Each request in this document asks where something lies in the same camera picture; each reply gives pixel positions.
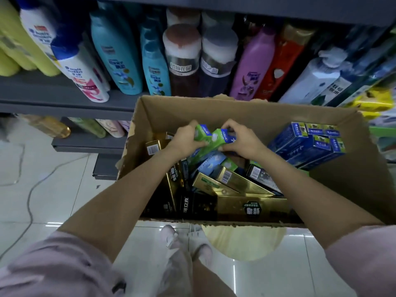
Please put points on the person's right shoe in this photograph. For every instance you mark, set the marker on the person's right shoe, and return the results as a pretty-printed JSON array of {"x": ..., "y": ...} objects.
[{"x": 201, "y": 244}]

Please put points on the red orange bottle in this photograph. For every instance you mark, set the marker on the red orange bottle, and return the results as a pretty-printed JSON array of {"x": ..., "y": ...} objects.
[{"x": 283, "y": 61}]

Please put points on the person's light trousers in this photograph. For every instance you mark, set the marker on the person's light trousers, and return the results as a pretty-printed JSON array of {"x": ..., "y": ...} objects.
[{"x": 176, "y": 275}]

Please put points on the person's right forearm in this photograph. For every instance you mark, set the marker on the person's right forearm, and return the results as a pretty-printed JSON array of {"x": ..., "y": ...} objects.
[{"x": 315, "y": 197}]

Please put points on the pale purple bottle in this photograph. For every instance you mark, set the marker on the pale purple bottle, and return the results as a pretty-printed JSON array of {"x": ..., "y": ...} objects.
[{"x": 125, "y": 126}]

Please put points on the white pump bottle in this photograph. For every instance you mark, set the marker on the white pump bottle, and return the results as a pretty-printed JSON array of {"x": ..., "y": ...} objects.
[{"x": 312, "y": 80}]

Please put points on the pile of toothpaste boxes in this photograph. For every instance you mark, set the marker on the pile of toothpaste boxes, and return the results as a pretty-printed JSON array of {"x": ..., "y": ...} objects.
[{"x": 241, "y": 194}]

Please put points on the olive green bottle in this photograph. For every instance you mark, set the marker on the olive green bottle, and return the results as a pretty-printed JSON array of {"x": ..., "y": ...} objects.
[{"x": 88, "y": 126}]

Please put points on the person's pink right sleeve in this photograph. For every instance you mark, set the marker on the person's pink right sleeve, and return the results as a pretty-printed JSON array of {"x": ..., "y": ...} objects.
[{"x": 365, "y": 259}]

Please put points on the large teal shampoo bottle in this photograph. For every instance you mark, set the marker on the large teal shampoo bottle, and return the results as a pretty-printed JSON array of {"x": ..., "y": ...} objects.
[{"x": 117, "y": 58}]

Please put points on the white bottle pink label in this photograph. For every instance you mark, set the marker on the white bottle pink label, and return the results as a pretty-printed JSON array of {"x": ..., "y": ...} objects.
[{"x": 99, "y": 68}]

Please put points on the brown cardboard box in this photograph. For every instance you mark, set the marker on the brown cardboard box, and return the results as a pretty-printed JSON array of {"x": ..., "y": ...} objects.
[{"x": 340, "y": 176}]

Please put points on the round light wooden stool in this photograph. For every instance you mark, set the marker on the round light wooden stool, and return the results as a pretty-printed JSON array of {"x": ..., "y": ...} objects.
[{"x": 244, "y": 244}]

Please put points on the white-lidded dark jar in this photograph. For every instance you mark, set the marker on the white-lidded dark jar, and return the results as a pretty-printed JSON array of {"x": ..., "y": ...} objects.
[
  {"x": 218, "y": 58},
  {"x": 218, "y": 18}
]

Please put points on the person's right hand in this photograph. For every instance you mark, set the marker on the person's right hand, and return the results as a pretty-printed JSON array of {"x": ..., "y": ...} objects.
[{"x": 247, "y": 142}]

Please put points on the white bottle yellow label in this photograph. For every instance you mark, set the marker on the white bottle yellow label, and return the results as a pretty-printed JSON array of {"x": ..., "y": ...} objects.
[{"x": 38, "y": 27}]

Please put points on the pink shampoo bottle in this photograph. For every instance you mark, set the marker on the pink shampoo bottle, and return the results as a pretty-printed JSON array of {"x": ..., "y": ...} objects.
[{"x": 252, "y": 64}]

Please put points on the brown-lidded dark jar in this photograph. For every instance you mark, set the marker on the brown-lidded dark jar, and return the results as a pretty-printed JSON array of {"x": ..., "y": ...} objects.
[
  {"x": 184, "y": 16},
  {"x": 182, "y": 58}
]

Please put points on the small teal shampoo bottle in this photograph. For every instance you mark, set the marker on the small teal shampoo bottle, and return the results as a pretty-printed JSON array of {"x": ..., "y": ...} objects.
[
  {"x": 150, "y": 30},
  {"x": 156, "y": 71}
]

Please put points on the gold bottle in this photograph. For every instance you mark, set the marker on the gold bottle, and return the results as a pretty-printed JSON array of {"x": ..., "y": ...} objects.
[{"x": 46, "y": 125}]

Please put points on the dark grey shelf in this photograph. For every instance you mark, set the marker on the dark grey shelf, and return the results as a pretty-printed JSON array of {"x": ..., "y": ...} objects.
[{"x": 247, "y": 9}]

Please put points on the cluster of dark blue bottles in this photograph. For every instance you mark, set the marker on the cluster of dark blue bottles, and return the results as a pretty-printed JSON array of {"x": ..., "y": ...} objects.
[{"x": 362, "y": 64}]

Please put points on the pale pink bottle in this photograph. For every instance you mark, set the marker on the pale pink bottle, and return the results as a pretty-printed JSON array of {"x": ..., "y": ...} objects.
[{"x": 109, "y": 128}]

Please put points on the green and blue toothpaste box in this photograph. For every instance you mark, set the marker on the green and blue toothpaste box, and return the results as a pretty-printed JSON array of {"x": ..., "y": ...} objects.
[
  {"x": 219, "y": 136},
  {"x": 202, "y": 132}
]

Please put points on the person's left forearm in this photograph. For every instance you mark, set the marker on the person's left forearm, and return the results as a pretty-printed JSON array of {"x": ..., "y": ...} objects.
[{"x": 123, "y": 201}]

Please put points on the person's left hand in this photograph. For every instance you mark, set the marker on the person's left hand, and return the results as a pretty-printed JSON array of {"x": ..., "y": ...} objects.
[{"x": 184, "y": 143}]

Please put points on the person's left shoe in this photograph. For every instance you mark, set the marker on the person's left shoe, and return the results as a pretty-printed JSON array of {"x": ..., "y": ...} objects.
[{"x": 169, "y": 236}]

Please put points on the yellow plastic bottle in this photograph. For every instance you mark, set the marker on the yellow plastic bottle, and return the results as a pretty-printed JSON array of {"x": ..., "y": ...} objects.
[
  {"x": 18, "y": 27},
  {"x": 7, "y": 64},
  {"x": 15, "y": 49}
]

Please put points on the person's shoe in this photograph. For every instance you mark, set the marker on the person's shoe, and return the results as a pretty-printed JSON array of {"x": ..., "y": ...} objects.
[
  {"x": 201, "y": 244},
  {"x": 169, "y": 236}
]

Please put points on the white bottle blue cap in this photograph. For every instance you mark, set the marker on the white bottle blue cap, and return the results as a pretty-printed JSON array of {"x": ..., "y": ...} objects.
[{"x": 80, "y": 74}]

